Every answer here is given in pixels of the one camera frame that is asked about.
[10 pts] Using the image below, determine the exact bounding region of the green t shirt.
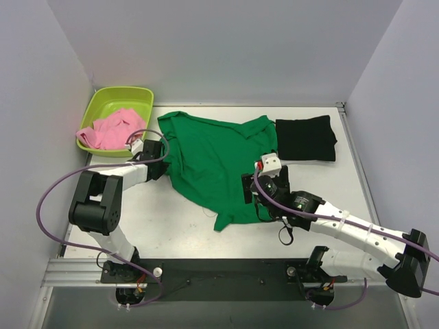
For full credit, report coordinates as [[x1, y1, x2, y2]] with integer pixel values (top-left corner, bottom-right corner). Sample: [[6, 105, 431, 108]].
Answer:
[[158, 111, 278, 232]]

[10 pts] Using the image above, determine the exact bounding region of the green plastic basin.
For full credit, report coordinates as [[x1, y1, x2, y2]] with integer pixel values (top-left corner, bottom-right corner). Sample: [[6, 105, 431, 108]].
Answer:
[[76, 86, 154, 158]]

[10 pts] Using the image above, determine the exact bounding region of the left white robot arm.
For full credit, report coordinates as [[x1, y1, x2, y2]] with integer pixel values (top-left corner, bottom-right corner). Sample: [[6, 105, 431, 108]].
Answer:
[[69, 140, 167, 282]]

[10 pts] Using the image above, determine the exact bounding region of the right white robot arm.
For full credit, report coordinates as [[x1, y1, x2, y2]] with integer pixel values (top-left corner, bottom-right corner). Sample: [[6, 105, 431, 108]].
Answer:
[[241, 167, 431, 298]]

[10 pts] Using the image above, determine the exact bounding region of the pink t shirt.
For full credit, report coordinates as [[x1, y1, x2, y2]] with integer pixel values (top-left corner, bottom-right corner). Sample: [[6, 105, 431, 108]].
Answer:
[[75, 108, 146, 150]]

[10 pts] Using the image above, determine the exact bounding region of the folded black t shirt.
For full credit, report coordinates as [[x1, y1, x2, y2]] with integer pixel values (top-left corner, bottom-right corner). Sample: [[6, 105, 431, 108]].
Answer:
[[275, 115, 337, 162]]

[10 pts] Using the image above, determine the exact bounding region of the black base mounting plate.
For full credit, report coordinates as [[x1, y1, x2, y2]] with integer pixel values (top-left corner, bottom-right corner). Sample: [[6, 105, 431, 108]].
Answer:
[[99, 258, 347, 302]]

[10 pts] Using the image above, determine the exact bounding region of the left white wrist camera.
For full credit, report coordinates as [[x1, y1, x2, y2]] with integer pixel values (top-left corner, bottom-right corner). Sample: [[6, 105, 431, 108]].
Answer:
[[125, 138, 143, 155]]

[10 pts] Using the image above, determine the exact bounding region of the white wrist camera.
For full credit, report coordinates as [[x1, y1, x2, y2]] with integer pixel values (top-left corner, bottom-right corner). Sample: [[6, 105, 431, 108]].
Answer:
[[125, 138, 143, 155], [254, 153, 282, 176]]

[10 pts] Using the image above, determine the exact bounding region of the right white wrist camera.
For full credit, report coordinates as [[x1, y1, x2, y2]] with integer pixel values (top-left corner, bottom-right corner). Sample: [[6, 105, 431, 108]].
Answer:
[[254, 153, 282, 176]]

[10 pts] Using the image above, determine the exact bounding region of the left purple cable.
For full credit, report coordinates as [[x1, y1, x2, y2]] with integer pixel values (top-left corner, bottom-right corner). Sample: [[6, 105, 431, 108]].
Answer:
[[36, 127, 172, 308]]

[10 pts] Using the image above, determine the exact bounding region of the purple cable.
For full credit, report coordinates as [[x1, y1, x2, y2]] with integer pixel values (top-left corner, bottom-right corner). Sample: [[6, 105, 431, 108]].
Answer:
[[36, 127, 172, 308], [253, 167, 439, 311]]

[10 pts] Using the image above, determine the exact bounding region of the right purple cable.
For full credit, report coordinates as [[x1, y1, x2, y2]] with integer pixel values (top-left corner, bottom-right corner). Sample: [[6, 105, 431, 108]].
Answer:
[[253, 167, 439, 311]]

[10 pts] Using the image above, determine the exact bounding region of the aluminium frame rail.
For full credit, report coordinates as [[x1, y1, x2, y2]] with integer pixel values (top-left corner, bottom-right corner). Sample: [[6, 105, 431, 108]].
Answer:
[[41, 258, 117, 287]]

